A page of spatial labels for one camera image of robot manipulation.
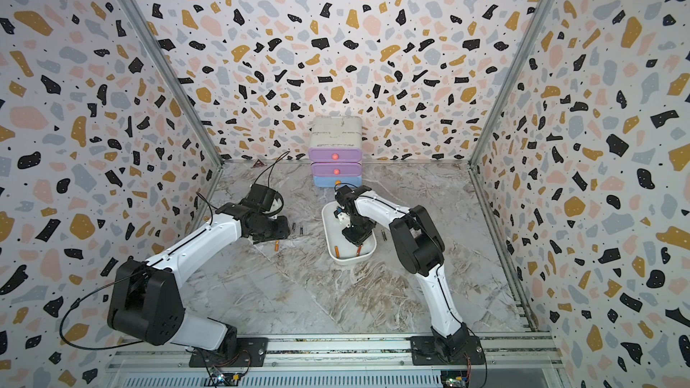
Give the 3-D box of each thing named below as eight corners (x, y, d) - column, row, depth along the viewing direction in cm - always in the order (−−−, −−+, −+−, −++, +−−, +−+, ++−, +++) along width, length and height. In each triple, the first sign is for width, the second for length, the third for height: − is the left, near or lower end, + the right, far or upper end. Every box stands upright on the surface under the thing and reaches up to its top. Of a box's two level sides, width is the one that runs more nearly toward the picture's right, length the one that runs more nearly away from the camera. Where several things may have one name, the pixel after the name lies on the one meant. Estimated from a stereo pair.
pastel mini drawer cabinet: (314, 191, 114) (305, 151, 96) (319, 156, 128) (312, 115, 110) (361, 191, 114) (361, 151, 96) (361, 156, 128) (361, 116, 110)
